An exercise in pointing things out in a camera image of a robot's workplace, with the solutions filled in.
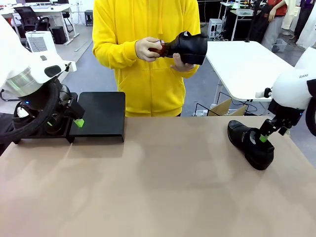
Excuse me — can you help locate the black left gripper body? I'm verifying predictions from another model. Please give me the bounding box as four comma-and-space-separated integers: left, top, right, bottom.
19, 85, 72, 117

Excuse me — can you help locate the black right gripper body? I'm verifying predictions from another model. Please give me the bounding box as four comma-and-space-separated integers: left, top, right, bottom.
268, 100, 303, 123

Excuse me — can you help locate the wooden shoe brush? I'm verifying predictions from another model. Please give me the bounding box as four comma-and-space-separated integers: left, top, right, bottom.
150, 39, 173, 59

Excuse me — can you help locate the right forearm in yellow sleeve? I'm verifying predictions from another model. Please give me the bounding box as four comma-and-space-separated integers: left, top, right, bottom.
92, 37, 139, 69

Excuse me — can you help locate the left forearm in yellow sleeve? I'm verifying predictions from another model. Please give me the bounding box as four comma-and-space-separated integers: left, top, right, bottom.
181, 63, 201, 80

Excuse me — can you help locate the black metal shoe stand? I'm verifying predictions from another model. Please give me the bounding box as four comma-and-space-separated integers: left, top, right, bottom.
9, 92, 79, 145
68, 91, 126, 143

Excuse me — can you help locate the person's right hand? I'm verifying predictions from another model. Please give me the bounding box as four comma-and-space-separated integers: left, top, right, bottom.
135, 37, 163, 62

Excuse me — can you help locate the person's left hand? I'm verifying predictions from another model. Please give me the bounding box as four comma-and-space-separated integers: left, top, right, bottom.
170, 53, 200, 73

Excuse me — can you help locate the white air purifier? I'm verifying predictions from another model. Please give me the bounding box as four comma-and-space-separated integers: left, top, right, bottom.
25, 31, 55, 56

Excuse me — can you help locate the grey storage bin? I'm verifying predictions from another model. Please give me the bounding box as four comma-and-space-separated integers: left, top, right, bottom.
272, 38, 288, 52

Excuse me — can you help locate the large white table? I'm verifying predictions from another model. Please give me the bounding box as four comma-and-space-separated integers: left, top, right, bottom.
206, 40, 296, 102

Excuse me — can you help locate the person in yellow hoodie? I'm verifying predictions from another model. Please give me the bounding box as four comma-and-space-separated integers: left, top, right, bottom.
92, 0, 201, 117

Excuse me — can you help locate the black computer tower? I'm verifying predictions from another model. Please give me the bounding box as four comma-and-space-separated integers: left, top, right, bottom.
51, 26, 67, 45

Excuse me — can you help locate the person in red top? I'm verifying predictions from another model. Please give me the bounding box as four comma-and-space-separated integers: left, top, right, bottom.
261, 0, 288, 51

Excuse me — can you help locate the black mesh office chair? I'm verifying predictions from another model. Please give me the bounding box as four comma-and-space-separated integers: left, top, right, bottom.
13, 6, 54, 38

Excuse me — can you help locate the black stool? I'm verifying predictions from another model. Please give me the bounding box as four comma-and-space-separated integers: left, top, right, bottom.
84, 9, 94, 27

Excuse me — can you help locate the white hanging garment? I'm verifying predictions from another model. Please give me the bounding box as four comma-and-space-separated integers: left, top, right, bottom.
281, 0, 316, 50

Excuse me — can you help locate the white office desk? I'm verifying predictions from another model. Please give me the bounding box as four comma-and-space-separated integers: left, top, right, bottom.
0, 3, 77, 46

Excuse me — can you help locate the white computer case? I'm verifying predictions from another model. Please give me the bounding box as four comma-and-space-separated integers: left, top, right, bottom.
207, 18, 224, 40

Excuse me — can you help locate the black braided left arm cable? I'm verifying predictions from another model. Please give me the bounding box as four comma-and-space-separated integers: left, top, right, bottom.
0, 81, 64, 144

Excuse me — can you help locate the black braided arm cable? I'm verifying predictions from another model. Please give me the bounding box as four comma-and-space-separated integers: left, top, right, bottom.
0, 81, 64, 144
305, 79, 316, 138

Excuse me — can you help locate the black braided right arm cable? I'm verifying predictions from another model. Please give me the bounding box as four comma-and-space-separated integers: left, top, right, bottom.
305, 79, 316, 138

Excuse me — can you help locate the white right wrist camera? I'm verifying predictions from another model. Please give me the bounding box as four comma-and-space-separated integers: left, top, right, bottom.
255, 88, 273, 99

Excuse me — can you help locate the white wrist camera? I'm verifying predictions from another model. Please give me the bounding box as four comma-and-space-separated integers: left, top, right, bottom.
255, 88, 273, 99
63, 61, 77, 73

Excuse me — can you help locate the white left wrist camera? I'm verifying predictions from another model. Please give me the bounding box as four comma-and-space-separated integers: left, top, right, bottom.
63, 61, 77, 73

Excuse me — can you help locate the white frame table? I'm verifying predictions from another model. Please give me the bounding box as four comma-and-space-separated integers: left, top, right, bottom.
229, 7, 256, 41

